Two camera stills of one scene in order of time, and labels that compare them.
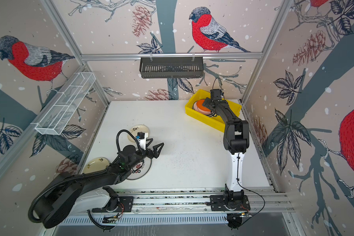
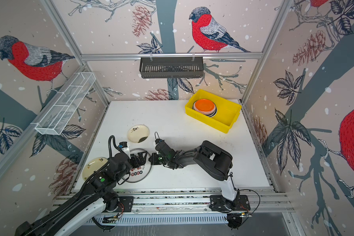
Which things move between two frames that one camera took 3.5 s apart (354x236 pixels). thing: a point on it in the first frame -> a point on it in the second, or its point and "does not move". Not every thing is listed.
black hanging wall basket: x=156 y=67 does not move
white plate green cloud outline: x=200 y=110 does not move
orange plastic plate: x=199 y=103 does not move
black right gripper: x=208 y=103 -> x=154 y=161
